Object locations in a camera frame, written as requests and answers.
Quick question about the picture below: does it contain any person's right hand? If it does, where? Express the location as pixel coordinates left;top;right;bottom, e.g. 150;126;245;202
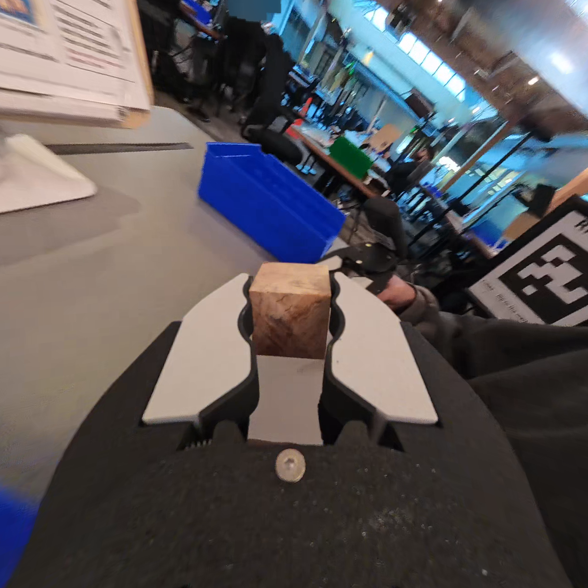
378;275;417;314

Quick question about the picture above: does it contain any green box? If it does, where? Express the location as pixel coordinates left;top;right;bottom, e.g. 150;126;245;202
328;137;374;180

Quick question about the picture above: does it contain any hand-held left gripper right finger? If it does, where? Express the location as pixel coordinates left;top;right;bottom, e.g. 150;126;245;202
319;272;439;448

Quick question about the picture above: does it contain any grey hooded sweatshirt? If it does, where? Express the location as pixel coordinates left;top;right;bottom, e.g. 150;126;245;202
469;349;588;588

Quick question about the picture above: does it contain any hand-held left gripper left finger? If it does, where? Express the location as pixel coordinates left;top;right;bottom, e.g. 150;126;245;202
141;272;259;448

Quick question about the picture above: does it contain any black office chair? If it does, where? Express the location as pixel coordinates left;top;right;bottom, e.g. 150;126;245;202
241;34;304;164

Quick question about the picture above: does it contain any wooden-edged table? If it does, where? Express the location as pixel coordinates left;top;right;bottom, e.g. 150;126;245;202
287;124;391;198

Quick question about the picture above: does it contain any white document stand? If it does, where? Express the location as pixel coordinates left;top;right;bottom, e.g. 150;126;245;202
0;0;154;214

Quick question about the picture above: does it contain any wooden block with blue stripe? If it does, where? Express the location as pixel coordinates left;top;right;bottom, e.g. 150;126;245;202
249;262;332;359

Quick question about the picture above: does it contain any wooden board stand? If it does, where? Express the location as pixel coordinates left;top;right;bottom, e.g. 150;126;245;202
367;124;403;153
503;211;541;243

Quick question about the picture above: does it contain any black-framed marker sign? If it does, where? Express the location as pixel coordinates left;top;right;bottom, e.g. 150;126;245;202
466;193;588;327

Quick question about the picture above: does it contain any grey desk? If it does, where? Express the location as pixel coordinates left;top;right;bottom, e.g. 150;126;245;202
0;106;350;506

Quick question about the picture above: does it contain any printed instruction sheet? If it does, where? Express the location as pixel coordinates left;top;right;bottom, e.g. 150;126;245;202
0;0;150;111

